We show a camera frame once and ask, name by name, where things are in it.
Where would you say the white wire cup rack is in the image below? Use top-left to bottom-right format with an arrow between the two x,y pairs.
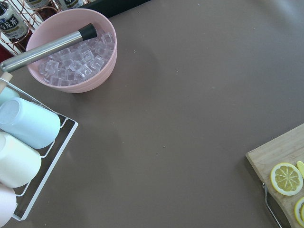
0,72 -> 78,221

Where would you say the steel muddler black tip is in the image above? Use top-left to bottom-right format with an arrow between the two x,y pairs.
0,23 -> 97,73

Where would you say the light blue cup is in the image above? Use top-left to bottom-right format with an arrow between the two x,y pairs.
0,97 -> 61,149

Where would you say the wooden cutting board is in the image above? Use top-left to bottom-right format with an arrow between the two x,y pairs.
246,124 -> 304,228

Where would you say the tea bottle with label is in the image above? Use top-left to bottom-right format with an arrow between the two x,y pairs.
0,1 -> 29,42

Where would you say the lemon slice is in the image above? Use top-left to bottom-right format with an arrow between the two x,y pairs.
270,162 -> 304,196
294,198 -> 304,227

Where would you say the cream white cup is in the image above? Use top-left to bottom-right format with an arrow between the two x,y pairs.
0,132 -> 41,188

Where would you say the pink bowl with ice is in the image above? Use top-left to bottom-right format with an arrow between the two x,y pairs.
27,9 -> 117,93

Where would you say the pale pink cup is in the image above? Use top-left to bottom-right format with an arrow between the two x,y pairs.
0,183 -> 17,227

